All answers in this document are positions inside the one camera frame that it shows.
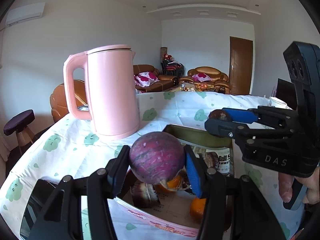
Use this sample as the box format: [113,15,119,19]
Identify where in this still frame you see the dark brown passion fruit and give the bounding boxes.
[208,109,232,121]

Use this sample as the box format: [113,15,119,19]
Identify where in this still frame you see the orange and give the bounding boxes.
[166,174,183,191]
[189,198,206,224]

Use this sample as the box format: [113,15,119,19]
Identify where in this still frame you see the purple round radish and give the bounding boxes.
[129,132,184,185]

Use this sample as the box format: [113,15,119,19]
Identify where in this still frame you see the coffee table with fruits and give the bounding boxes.
[168,83,215,92]

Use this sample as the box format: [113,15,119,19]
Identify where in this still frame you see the person's right hand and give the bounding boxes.
[278,172,320,204]

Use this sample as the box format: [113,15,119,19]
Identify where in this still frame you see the white cartoon mug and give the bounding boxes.
[269,96,287,109]

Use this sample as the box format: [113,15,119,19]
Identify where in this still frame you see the black smartphone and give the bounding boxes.
[20,179,57,239]

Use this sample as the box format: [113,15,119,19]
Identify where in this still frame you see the brown leather armchair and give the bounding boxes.
[179,66,231,94]

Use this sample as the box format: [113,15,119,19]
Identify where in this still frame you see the black television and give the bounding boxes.
[276,79,297,110]

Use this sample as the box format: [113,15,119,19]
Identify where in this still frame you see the pink floral cushion on armchair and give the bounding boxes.
[192,73,212,82]

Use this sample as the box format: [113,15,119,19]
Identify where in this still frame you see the brown wooden door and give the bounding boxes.
[229,36,253,95]

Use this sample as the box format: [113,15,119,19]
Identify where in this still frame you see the printed paper in tin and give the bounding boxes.
[122,139,231,230]

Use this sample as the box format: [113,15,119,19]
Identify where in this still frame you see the pink metal tin box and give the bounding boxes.
[115,125,233,238]

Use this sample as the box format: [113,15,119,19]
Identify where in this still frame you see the white tablecloth green clouds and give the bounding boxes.
[1,92,304,239]

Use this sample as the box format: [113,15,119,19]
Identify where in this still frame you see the brown leather long sofa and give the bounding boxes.
[133,64,178,93]

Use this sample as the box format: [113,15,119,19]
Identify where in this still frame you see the stacked dark chairs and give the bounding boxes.
[161,59,184,78]

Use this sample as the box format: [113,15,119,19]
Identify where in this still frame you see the pink floral cushion on sofa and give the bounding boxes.
[134,72,159,87]

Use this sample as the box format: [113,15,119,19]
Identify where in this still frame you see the dark round stool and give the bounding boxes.
[3,109,36,155]

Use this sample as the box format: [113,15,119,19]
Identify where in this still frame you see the brown leather chair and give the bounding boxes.
[49,80,87,123]

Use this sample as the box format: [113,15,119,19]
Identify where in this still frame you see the pink electric kettle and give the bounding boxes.
[63,44,140,139]

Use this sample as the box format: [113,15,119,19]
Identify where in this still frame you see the white air conditioner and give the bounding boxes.
[5,2,46,27]

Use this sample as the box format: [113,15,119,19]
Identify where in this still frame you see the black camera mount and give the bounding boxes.
[283,41,319,132]

